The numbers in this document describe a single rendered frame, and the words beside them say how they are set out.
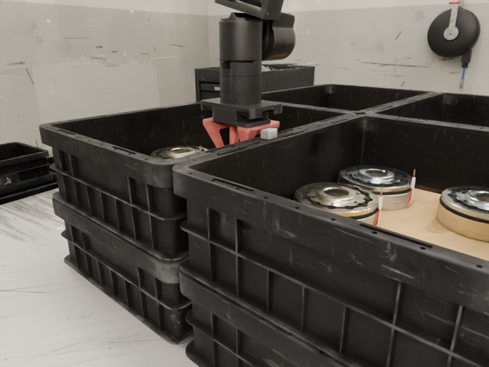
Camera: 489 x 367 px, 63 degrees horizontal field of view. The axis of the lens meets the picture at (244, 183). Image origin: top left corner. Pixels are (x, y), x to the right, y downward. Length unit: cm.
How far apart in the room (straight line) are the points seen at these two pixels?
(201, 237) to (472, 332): 22
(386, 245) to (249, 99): 33
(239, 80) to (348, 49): 354
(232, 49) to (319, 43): 365
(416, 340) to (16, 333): 47
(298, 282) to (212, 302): 11
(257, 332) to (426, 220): 28
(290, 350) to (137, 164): 23
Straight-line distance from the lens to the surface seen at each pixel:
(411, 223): 53
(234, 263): 36
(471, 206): 53
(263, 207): 30
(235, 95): 54
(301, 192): 51
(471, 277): 25
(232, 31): 53
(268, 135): 48
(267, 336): 36
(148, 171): 40
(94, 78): 394
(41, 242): 81
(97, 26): 398
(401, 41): 389
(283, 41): 59
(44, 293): 66
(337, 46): 409
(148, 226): 46
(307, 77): 249
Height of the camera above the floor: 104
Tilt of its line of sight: 20 degrees down
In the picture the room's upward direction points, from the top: straight up
